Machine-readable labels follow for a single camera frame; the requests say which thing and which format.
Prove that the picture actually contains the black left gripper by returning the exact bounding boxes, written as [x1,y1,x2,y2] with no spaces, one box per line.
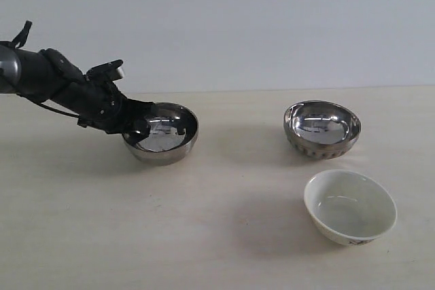
[50,77,156,144]

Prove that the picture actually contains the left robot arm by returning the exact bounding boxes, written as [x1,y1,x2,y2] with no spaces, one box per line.
[1,41,155,145]

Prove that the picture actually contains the white ceramic floral bowl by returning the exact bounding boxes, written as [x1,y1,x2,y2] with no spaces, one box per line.
[303,169,398,247]

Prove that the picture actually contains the smooth stainless steel bowl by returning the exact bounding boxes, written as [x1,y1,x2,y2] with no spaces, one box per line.
[122,102,199,166]

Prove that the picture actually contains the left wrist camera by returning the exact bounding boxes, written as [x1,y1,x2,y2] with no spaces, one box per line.
[85,59,125,81]

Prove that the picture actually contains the ribbed stainless steel bowl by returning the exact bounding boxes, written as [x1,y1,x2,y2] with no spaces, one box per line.
[283,100,362,160]

